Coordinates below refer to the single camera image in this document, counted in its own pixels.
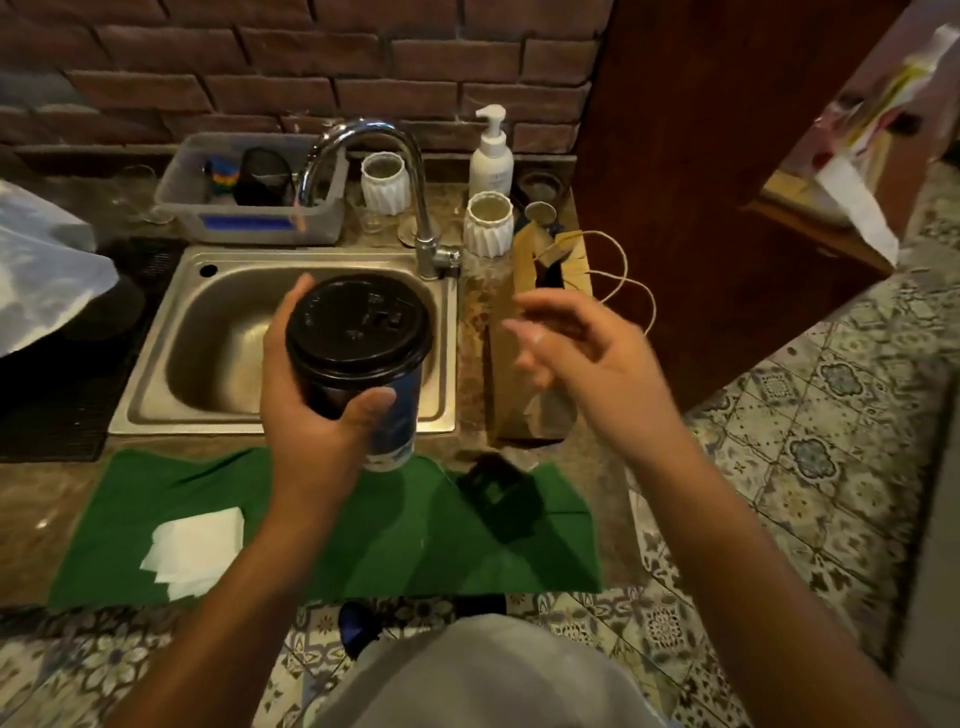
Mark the stack of white napkins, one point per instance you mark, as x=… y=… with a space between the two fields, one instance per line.
x=196 y=551

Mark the person's dark blue shoe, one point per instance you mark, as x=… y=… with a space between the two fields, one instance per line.
x=358 y=626

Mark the colourful sponge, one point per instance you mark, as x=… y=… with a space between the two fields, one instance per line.
x=222 y=180

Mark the clear wine glass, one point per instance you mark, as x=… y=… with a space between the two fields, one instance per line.
x=139 y=195

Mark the person's right forearm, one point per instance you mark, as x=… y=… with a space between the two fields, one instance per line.
x=750 y=585

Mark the person's left forearm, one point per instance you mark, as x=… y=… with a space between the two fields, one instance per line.
x=247 y=600

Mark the person's right fingers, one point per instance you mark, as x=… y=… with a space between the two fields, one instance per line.
x=544 y=334

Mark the white pump bottle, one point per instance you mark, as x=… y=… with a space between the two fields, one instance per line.
x=491 y=161

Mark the person's white shirt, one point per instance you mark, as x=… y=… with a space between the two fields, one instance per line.
x=487 y=675

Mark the black plastic cup lid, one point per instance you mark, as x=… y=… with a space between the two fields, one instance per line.
x=360 y=324

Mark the chrome faucet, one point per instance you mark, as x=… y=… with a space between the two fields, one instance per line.
x=397 y=165

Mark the white paper receipt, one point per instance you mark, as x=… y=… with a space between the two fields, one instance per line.
x=877 y=150

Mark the black rubber drain mat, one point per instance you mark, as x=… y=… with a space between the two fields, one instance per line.
x=67 y=360

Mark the green cloth mat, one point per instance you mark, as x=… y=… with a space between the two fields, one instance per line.
x=420 y=525

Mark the wooden cabinet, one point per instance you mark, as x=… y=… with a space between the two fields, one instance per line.
x=720 y=165

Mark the white plastic bag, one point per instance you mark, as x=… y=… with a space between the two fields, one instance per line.
x=41 y=262

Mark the white ridged ceramic cup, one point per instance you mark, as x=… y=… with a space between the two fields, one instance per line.
x=488 y=225
x=385 y=184

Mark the brown paper bag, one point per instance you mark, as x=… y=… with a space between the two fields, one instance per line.
x=525 y=360

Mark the person's right hand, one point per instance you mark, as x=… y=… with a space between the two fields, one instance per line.
x=592 y=360

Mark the person's left hand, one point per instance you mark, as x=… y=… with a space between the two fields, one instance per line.
x=315 y=442

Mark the metal jigger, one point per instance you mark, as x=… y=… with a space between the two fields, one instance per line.
x=541 y=216

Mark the dark blue paper cup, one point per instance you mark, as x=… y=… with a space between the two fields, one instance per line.
x=390 y=420

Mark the small glass jar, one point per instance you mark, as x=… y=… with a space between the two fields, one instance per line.
x=539 y=186

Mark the grey plastic tub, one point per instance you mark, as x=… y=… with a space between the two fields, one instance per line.
x=255 y=214

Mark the black round strainer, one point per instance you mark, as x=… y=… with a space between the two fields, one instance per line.
x=264 y=176

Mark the person's left thumb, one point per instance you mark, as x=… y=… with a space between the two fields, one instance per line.
x=364 y=411

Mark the stainless steel sink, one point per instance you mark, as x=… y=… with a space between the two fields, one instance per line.
x=217 y=337

